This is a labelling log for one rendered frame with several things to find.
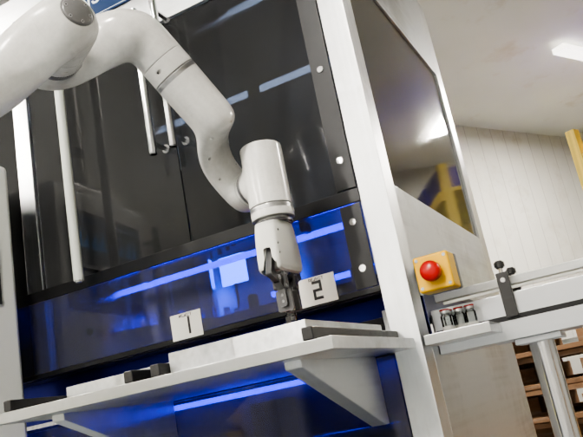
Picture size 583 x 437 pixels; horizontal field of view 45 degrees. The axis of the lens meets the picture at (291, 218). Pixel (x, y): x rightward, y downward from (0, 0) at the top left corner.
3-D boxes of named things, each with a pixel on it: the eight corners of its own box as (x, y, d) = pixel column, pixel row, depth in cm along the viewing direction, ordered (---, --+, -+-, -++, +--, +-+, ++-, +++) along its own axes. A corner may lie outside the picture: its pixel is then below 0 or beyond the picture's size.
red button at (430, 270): (426, 284, 138) (422, 264, 140) (446, 279, 137) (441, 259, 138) (421, 283, 135) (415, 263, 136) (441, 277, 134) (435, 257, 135)
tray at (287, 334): (269, 368, 147) (266, 352, 148) (384, 342, 137) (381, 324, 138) (171, 374, 117) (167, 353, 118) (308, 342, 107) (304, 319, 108)
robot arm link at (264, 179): (239, 216, 139) (264, 199, 131) (229, 154, 142) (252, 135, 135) (275, 216, 143) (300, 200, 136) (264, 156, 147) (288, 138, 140)
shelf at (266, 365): (154, 407, 172) (153, 398, 173) (427, 348, 144) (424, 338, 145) (-7, 426, 130) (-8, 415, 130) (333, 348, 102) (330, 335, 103)
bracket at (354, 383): (375, 426, 138) (362, 359, 142) (389, 423, 137) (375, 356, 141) (298, 447, 108) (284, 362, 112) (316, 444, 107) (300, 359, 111)
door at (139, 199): (47, 290, 186) (29, 89, 201) (192, 242, 167) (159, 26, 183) (46, 289, 185) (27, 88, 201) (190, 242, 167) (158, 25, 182)
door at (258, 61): (193, 242, 167) (160, 25, 183) (359, 188, 150) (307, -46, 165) (192, 242, 166) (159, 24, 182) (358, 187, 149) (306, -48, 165)
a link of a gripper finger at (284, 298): (274, 278, 133) (280, 313, 131) (265, 277, 130) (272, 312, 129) (289, 274, 132) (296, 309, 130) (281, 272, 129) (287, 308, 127)
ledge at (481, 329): (444, 345, 149) (442, 336, 149) (505, 332, 144) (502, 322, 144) (425, 345, 136) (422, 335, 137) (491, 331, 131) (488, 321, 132)
